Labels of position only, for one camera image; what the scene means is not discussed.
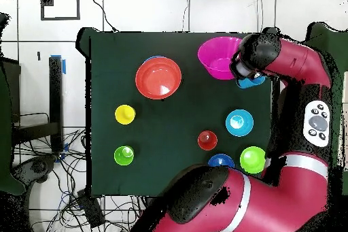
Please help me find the large orange bowl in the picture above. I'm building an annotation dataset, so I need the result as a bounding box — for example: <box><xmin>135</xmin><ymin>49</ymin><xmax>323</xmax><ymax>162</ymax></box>
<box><xmin>135</xmin><ymin>56</ymin><xmax>182</xmax><ymax>100</ymax></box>

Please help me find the orange cup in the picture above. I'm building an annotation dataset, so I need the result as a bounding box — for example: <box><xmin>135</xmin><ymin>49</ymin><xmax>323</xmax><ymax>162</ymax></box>
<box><xmin>197</xmin><ymin>130</ymin><xmax>218</xmax><ymax>151</ymax></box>

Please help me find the yellow cup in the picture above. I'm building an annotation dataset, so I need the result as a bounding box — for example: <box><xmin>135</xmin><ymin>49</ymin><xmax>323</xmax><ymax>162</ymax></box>
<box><xmin>114</xmin><ymin>104</ymin><xmax>136</xmax><ymax>126</ymax></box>

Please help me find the green cup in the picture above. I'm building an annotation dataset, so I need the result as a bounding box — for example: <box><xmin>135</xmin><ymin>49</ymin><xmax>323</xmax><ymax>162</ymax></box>
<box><xmin>113</xmin><ymin>145</ymin><xmax>135</xmax><ymax>167</ymax></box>

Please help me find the large pink bowl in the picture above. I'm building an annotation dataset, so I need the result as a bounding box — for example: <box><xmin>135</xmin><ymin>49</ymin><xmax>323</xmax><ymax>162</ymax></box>
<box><xmin>197</xmin><ymin>36</ymin><xmax>244</xmax><ymax>81</ymax></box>

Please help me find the light blue cup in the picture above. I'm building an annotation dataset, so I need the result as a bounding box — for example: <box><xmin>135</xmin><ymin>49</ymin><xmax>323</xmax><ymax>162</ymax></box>
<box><xmin>235</xmin><ymin>74</ymin><xmax>266</xmax><ymax>89</ymax></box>

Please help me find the dark green tablecloth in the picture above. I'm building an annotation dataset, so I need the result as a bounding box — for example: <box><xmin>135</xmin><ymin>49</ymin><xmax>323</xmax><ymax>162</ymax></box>
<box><xmin>75</xmin><ymin>27</ymin><xmax>274</xmax><ymax>197</ymax></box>

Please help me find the dark blue ribbed bowl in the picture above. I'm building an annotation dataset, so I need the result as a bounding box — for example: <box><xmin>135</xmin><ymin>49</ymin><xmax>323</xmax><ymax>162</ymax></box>
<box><xmin>207</xmin><ymin>153</ymin><xmax>235</xmax><ymax>168</ymax></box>

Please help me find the light blue ribbed bowl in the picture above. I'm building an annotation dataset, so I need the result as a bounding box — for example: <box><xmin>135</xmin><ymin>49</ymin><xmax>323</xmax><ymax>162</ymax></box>
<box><xmin>225</xmin><ymin>109</ymin><xmax>254</xmax><ymax>137</ymax></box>

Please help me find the green ribbed bowl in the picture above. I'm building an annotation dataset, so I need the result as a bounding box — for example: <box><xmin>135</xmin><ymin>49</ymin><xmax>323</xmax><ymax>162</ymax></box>
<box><xmin>239</xmin><ymin>146</ymin><xmax>266</xmax><ymax>174</ymax></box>

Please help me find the black bench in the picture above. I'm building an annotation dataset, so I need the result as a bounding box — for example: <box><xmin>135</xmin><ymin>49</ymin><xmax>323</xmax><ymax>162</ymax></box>
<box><xmin>10</xmin><ymin>56</ymin><xmax>65</xmax><ymax>152</ymax></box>

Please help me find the blue tape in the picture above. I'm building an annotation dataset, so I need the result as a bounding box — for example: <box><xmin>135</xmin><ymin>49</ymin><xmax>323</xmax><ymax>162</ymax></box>
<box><xmin>50</xmin><ymin>54</ymin><xmax>67</xmax><ymax>75</ymax></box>

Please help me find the black box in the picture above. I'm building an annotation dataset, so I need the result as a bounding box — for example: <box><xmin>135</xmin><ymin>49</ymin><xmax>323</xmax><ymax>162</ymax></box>
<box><xmin>76</xmin><ymin>188</ymin><xmax>106</xmax><ymax>229</ymax></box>

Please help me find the black office chair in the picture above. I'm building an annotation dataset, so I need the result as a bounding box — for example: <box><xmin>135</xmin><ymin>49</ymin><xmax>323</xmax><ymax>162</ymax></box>
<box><xmin>12</xmin><ymin>155</ymin><xmax>58</xmax><ymax>186</ymax></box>

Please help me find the bundle of floor cables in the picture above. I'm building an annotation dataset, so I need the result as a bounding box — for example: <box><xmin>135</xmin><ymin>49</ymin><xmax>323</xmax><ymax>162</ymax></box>
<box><xmin>13</xmin><ymin>128</ymin><xmax>147</xmax><ymax>232</ymax></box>

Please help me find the thin black floor cable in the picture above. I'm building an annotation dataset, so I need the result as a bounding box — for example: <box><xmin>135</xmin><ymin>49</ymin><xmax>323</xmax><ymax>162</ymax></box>
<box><xmin>88</xmin><ymin>0</ymin><xmax>118</xmax><ymax>32</ymax></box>

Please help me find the black square floor frame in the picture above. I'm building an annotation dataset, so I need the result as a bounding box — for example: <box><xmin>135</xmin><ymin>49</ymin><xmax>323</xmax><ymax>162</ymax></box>
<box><xmin>39</xmin><ymin>0</ymin><xmax>81</xmax><ymax>21</ymax></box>

